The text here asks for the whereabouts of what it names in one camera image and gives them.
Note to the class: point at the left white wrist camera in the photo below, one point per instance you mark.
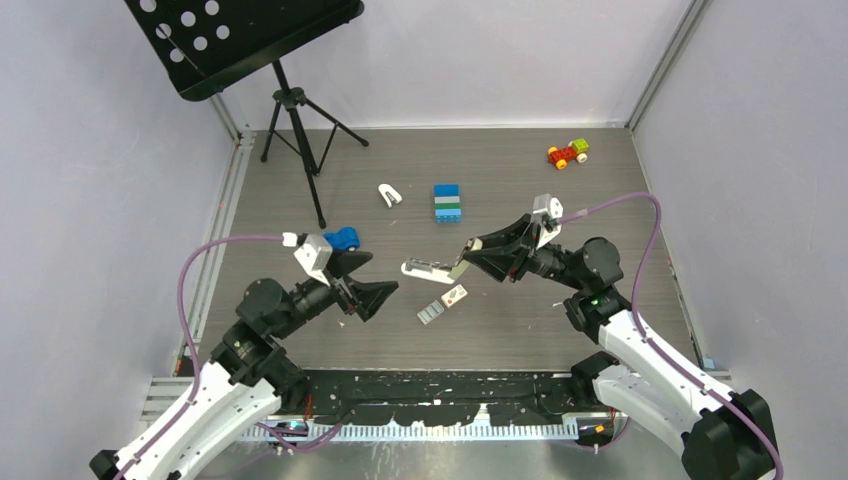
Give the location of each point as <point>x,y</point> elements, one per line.
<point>312,252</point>

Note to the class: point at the red green toy car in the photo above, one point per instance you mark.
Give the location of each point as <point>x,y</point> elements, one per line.
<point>575,151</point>

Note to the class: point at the white staple box sleeve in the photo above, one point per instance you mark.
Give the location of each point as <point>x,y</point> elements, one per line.
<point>454,295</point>

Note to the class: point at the black music stand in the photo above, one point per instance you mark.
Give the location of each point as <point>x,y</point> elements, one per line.
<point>208,46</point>

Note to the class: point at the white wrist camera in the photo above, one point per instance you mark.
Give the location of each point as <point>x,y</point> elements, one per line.
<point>312,252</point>
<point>546,213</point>

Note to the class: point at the beige white stapler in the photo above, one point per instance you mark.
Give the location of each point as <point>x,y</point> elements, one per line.
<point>437,272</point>

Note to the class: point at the staple tray with staples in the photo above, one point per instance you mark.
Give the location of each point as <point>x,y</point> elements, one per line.
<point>431,312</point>

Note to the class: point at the white staple remover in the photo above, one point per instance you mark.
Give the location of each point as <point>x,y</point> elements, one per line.
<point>390,195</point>

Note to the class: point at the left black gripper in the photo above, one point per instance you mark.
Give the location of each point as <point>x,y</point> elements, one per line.
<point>367,297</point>

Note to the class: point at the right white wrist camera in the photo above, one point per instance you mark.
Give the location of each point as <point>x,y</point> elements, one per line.
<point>546,213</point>

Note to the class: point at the blue green brick stack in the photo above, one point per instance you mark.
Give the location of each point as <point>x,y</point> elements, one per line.
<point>447,203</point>

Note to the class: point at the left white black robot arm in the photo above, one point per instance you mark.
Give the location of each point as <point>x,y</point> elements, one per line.
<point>248,375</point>

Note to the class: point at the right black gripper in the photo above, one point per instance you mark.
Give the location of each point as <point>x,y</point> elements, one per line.
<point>502,255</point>

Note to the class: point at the blue toy car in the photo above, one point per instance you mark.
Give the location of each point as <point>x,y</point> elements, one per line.
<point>346,239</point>

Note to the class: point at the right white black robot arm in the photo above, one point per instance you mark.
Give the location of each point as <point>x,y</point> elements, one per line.
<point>717,432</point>

